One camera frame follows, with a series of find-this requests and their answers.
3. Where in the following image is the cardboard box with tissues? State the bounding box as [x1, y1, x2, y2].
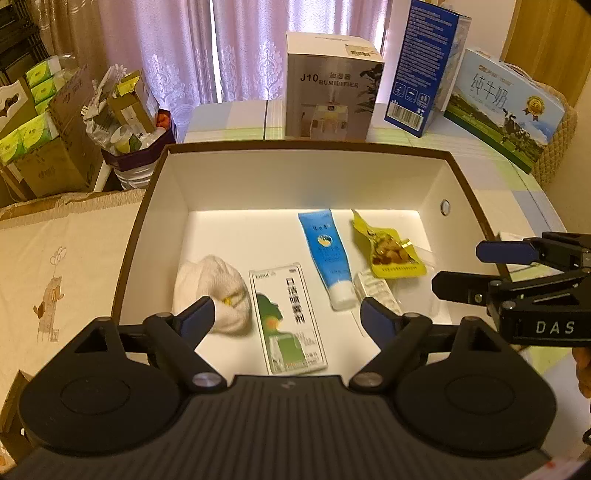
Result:
[1, 55, 103, 200]

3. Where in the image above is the checkered bed sheet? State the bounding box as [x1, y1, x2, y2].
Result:
[184, 98, 591, 458]

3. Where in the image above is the pink lace curtain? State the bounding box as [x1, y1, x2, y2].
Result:
[27, 0, 392, 130]

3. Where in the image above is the green white milk box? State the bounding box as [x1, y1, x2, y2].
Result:
[444, 49, 565, 173]

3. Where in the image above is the yellow snack pouch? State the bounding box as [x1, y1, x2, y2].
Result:
[352, 210, 427, 280]

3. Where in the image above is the blue white cream tube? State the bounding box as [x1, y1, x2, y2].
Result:
[297, 210, 358, 311]

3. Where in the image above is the white humidifier box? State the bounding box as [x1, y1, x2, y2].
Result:
[284, 32, 385, 141]

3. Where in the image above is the green white medicine box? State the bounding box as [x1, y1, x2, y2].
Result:
[249, 263, 328, 376]

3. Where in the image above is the beige embroidered cover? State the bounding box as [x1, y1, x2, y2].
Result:
[1, 190, 144, 395]

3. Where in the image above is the blue milk carton box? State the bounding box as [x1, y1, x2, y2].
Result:
[385, 1, 472, 137]

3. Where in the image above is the white rolled cloth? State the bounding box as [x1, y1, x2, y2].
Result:
[172, 255, 252, 335]

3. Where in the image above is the clear plastic tray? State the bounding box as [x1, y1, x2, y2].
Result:
[389, 246, 440, 319]

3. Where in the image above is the right hand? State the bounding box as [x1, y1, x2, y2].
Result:
[572, 347, 591, 399]

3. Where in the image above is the open cardboard box clutter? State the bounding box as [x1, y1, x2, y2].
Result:
[81, 64, 176, 190]

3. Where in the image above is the brown cardboard storage box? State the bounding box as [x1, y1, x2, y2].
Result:
[112, 140, 507, 376]

